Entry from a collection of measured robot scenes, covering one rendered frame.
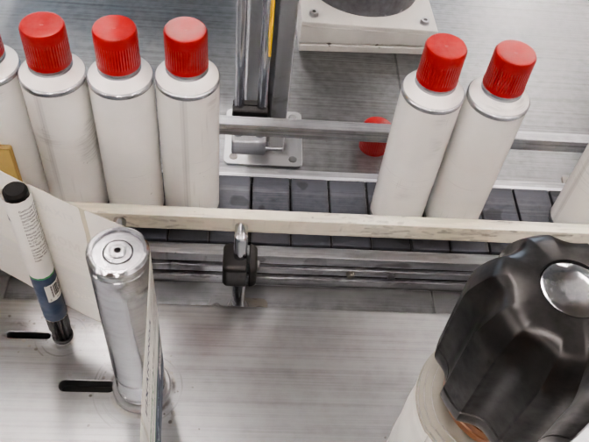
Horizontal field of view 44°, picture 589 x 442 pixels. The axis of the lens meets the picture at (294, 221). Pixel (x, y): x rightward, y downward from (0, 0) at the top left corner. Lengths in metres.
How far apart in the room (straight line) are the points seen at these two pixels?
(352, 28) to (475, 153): 0.36
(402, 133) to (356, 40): 0.36
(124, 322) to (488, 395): 0.24
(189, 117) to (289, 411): 0.25
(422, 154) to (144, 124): 0.23
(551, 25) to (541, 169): 0.29
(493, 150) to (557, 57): 0.44
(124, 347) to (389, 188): 0.29
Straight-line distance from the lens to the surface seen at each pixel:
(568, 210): 0.74
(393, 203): 0.68
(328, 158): 0.83
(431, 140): 0.62
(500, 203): 0.77
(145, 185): 0.66
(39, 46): 0.57
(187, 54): 0.56
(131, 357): 0.52
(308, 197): 0.72
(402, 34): 0.97
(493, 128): 0.61
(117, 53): 0.56
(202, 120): 0.60
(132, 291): 0.45
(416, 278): 0.72
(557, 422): 0.36
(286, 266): 0.69
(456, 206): 0.68
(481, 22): 1.08
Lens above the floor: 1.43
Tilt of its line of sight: 51 degrees down
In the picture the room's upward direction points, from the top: 8 degrees clockwise
